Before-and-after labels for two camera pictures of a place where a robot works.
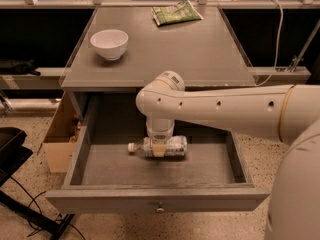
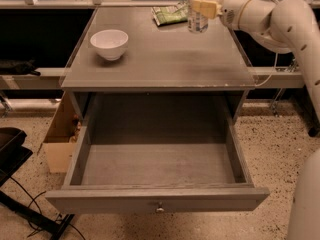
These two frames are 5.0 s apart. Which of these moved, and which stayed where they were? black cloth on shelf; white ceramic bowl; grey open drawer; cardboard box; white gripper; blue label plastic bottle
Moved: blue label plastic bottle; white gripper
Stayed: white ceramic bowl; black cloth on shelf; cardboard box; grey open drawer
